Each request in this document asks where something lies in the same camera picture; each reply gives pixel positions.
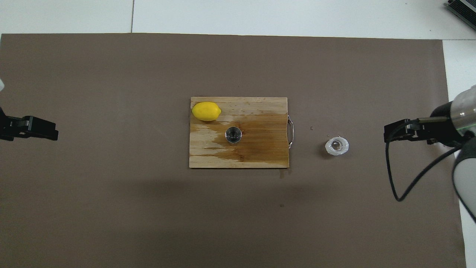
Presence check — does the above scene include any black ribbed metal device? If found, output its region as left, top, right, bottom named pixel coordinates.
left=446, top=0, right=476, bottom=27

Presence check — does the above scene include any yellow lemon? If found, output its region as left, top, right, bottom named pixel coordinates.
left=192, top=102, right=222, bottom=122

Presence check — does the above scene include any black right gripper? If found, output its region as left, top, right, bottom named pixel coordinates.
left=383, top=100, right=463, bottom=148

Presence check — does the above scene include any wooden cutting board, metal handle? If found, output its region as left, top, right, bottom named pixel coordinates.
left=189, top=97, right=295, bottom=169

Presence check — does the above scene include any steel double jigger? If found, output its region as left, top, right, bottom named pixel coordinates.
left=225, top=126, right=243, bottom=144

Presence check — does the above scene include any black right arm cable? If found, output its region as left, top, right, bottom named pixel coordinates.
left=385, top=116, right=466, bottom=202

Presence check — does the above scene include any brown table mat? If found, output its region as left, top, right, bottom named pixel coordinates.
left=0, top=33, right=467, bottom=268

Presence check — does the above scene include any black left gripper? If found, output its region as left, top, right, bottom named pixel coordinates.
left=0, top=107, right=59, bottom=141

